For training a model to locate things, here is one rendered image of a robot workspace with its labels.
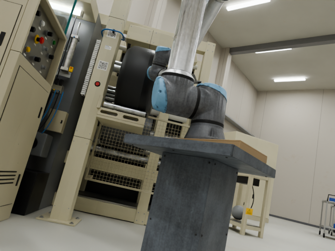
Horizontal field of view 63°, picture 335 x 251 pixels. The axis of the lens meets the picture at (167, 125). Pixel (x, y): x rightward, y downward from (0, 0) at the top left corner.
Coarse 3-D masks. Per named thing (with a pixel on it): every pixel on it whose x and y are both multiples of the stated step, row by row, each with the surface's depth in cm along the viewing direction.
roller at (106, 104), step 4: (104, 104) 205; (108, 104) 205; (112, 104) 206; (116, 104) 207; (108, 108) 207; (112, 108) 206; (116, 108) 206; (120, 108) 206; (124, 108) 206; (128, 108) 207; (132, 108) 208; (124, 112) 208; (128, 112) 207; (132, 112) 207; (136, 112) 207; (140, 112) 207; (144, 112) 208; (144, 116) 208
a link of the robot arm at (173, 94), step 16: (192, 0) 117; (192, 16) 117; (176, 32) 119; (192, 32) 117; (176, 48) 117; (192, 48) 118; (176, 64) 116; (192, 64) 119; (160, 80) 113; (176, 80) 113; (192, 80) 117; (160, 96) 112; (176, 96) 113; (192, 96) 115; (176, 112) 117; (192, 112) 117
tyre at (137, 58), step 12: (132, 48) 210; (144, 48) 215; (132, 60) 201; (144, 60) 203; (120, 72) 201; (132, 72) 199; (144, 72) 200; (120, 84) 200; (132, 84) 199; (144, 84) 200; (120, 96) 203; (132, 96) 202; (144, 96) 202; (144, 108) 208
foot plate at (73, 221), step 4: (48, 212) 209; (40, 216) 189; (44, 216) 194; (48, 216) 197; (44, 220) 186; (48, 220) 187; (52, 220) 188; (56, 220) 191; (60, 220) 193; (72, 220) 202; (76, 220) 205; (80, 220) 209; (64, 224) 187; (68, 224) 188; (72, 224) 189; (76, 224) 195
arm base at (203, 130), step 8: (192, 120) 121; (200, 120) 117; (208, 120) 116; (192, 128) 118; (200, 128) 115; (208, 128) 115; (216, 128) 116; (184, 136) 120; (192, 136) 115; (200, 136) 113; (208, 136) 113; (216, 136) 114; (224, 136) 119
